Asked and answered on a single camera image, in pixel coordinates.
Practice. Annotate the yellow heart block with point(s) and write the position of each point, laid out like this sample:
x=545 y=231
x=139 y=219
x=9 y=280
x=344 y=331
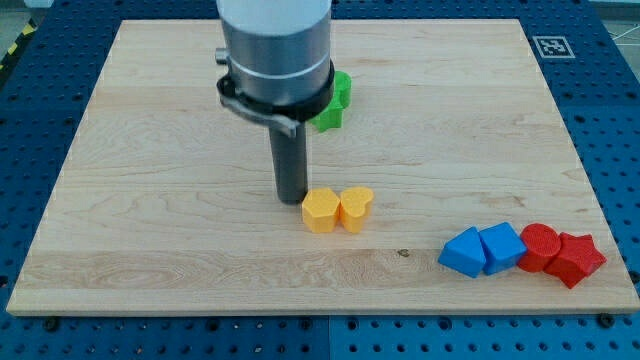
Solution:
x=355 y=207

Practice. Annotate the green star block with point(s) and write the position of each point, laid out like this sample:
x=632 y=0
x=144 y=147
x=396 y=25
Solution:
x=332 y=116

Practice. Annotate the red star block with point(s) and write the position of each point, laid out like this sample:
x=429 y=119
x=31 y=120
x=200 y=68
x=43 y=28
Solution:
x=577 y=259

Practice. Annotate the fiducial marker tag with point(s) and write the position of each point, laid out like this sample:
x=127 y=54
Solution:
x=553 y=47

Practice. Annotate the yellow hexagon block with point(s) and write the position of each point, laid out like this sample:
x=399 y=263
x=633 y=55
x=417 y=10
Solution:
x=320 y=210

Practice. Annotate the blue cube block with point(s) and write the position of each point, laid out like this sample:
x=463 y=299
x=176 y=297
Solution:
x=503 y=247

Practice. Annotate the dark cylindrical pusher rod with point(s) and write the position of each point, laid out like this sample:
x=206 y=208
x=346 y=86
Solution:
x=290 y=165

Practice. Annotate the red cylinder block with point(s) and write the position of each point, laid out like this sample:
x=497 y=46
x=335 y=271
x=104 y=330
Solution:
x=542 y=245

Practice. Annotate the blue triangle block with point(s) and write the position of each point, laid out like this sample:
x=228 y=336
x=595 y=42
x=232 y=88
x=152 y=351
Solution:
x=464 y=253

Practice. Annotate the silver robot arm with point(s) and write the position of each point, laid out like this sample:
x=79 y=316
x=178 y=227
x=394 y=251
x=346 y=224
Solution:
x=280 y=75

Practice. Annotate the wooden board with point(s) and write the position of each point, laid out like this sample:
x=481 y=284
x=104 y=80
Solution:
x=166 y=203

